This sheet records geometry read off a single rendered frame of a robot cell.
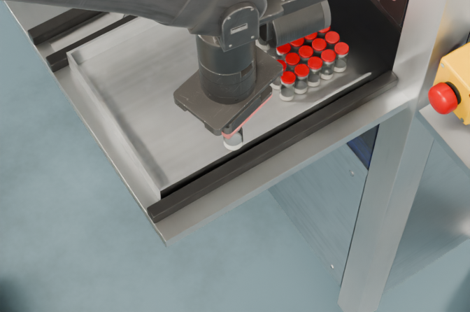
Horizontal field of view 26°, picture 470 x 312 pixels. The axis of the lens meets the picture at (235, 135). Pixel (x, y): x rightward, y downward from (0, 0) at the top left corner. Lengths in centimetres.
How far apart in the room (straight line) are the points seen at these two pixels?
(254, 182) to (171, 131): 14
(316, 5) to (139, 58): 56
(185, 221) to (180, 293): 92
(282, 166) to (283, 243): 93
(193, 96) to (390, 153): 62
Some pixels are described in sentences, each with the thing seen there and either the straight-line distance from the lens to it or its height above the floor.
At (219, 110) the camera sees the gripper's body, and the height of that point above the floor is 122.
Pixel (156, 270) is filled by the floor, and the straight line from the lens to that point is 228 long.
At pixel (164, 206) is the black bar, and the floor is 90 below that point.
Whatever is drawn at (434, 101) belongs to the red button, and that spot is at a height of 100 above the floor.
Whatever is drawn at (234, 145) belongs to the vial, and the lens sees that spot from 113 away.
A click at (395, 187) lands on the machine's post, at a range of 166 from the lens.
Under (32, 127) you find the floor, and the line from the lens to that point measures 248.
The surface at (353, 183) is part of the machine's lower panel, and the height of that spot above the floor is 52.
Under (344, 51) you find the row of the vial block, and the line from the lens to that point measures 143.
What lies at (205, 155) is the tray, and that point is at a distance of 139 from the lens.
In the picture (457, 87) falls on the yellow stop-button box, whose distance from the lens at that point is 132.
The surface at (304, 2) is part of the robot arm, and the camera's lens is 95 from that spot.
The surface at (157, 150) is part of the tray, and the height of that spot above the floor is 88.
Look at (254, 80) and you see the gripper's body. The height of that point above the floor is 124.
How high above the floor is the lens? 209
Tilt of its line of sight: 60 degrees down
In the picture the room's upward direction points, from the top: straight up
